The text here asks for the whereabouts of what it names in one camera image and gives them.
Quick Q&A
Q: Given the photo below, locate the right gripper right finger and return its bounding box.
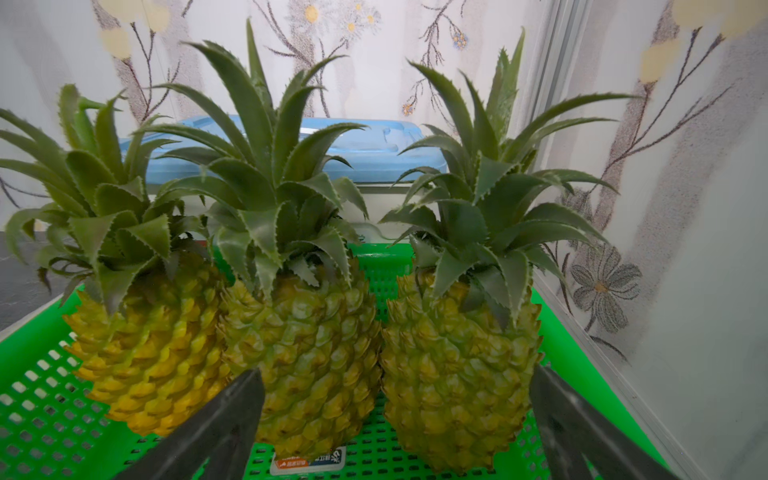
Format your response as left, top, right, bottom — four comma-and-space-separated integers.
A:
529, 365, 676, 480

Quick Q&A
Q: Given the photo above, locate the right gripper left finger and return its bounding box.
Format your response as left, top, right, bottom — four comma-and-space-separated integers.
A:
115, 369, 266, 479

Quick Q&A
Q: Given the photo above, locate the pineapple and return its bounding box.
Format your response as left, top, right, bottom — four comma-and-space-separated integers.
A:
1, 84, 229, 436
157, 41, 382, 461
380, 48, 602, 475

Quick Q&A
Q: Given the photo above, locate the blue lid storage box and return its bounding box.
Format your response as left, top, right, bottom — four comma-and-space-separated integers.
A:
142, 119, 448, 186

